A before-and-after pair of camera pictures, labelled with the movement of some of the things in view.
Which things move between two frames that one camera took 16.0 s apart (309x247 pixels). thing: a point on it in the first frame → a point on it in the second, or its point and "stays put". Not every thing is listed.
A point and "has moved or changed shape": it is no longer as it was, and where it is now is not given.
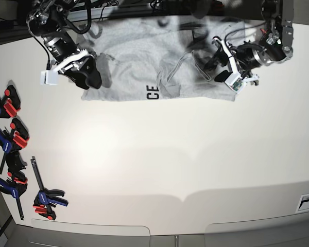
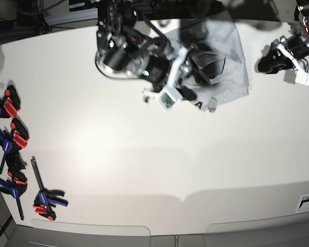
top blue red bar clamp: x=7 y=106 stays put
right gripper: x=245 y=57 → x=297 y=48
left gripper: x=66 y=55 → x=171 y=69
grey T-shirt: x=157 y=58 has moved or changed shape
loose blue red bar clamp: x=44 y=201 stays put
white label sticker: x=308 y=202 stays put
